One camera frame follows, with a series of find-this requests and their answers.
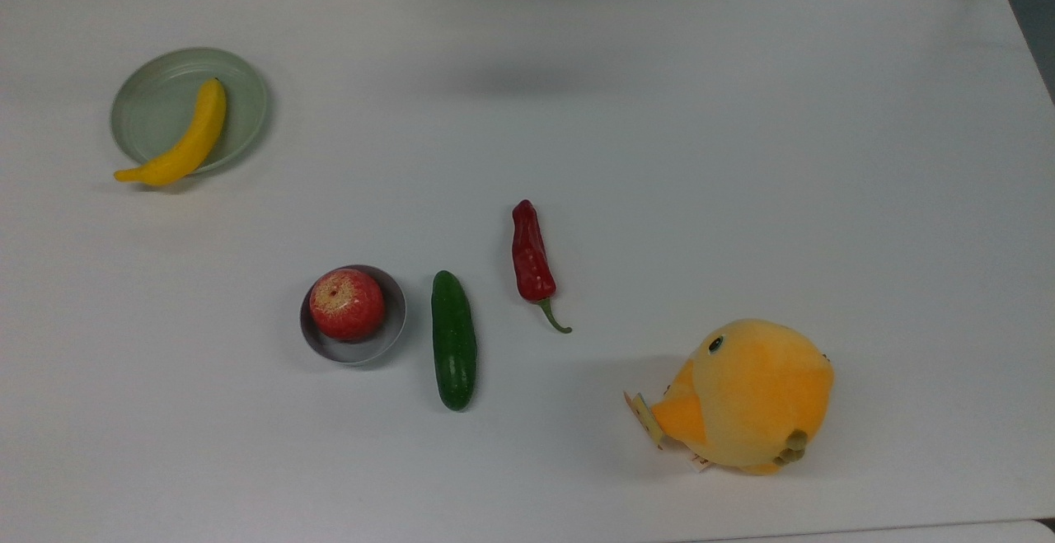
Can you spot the red chili pepper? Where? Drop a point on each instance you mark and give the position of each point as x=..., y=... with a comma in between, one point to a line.
x=530, y=255

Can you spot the pale green plastic plate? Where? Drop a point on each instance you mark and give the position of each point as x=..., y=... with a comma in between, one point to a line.
x=157, y=106

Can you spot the dark green cucumber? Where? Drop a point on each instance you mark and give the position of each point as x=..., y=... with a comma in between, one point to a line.
x=454, y=341

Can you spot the small grey bowl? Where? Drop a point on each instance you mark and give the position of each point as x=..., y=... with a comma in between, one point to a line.
x=394, y=325

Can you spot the red toy apple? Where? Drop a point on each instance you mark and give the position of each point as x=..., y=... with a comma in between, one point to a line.
x=347, y=304

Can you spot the yellow plush chick toy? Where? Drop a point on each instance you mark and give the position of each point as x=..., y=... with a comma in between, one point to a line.
x=758, y=395

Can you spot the yellow toy banana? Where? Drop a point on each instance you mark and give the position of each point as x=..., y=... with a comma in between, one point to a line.
x=194, y=139

